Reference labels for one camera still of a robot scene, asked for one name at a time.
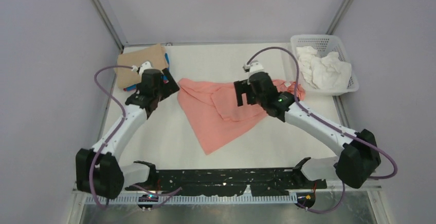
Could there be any salmon pink t shirt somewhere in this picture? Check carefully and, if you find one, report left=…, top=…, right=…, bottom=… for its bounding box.
left=177, top=78, right=306, bottom=156

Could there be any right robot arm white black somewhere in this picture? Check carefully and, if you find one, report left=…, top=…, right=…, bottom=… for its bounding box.
left=234, top=72, right=381, bottom=189

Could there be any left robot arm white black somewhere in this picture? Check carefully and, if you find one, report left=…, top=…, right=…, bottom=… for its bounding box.
left=76, top=66, right=179, bottom=201

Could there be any folded blue t shirt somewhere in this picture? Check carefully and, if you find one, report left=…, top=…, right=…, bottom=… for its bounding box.
left=128, top=52, right=171, bottom=91

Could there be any white t shirt in basket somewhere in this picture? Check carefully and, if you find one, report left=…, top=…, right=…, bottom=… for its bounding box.
left=296, top=46, right=352, bottom=90

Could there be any white plastic laundry basket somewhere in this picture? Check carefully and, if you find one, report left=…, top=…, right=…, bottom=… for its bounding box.
left=289, top=34, right=359, bottom=96

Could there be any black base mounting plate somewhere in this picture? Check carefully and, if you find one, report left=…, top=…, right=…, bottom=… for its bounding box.
left=138, top=167, right=327, bottom=197

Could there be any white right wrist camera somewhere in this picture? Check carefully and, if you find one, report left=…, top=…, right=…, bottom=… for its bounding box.
left=243, top=61, right=264, bottom=77

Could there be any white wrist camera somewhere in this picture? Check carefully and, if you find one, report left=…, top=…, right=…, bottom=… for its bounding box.
left=243, top=61, right=264, bottom=77
left=131, top=61, right=153, bottom=76

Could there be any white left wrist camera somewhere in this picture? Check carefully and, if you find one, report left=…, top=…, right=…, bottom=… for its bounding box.
left=131, top=61, right=153, bottom=76

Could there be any white slotted cable duct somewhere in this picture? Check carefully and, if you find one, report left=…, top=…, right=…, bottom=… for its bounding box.
left=85, top=195, right=299, bottom=206

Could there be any left aluminium corner post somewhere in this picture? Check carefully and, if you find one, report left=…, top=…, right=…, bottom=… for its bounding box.
left=91, top=0, right=128, bottom=51

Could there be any aluminium corner post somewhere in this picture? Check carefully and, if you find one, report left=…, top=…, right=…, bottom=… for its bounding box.
left=326, top=0, right=354, bottom=35
left=91, top=0, right=128, bottom=51

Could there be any aluminium frame rail front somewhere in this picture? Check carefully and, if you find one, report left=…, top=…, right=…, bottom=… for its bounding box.
left=72, top=167, right=382, bottom=195

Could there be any right aluminium corner post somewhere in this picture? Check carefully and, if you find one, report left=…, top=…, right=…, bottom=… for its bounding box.
left=326, top=0, right=354, bottom=35

